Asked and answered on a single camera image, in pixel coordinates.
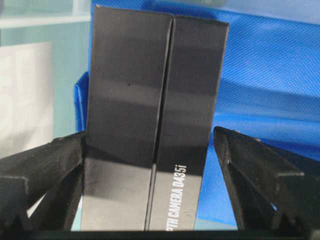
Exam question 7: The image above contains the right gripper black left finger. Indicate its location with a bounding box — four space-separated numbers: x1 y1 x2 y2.
0 131 86 240

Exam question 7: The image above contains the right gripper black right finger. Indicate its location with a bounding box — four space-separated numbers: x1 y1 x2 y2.
213 126 320 240

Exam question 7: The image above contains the black box D435i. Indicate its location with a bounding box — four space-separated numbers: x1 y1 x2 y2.
81 5 229 232

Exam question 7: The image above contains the clear plastic storage case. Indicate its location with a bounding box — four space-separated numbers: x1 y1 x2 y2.
0 0 91 157

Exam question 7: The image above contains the blue cloth liner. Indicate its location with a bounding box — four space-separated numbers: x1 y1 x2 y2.
72 0 320 223

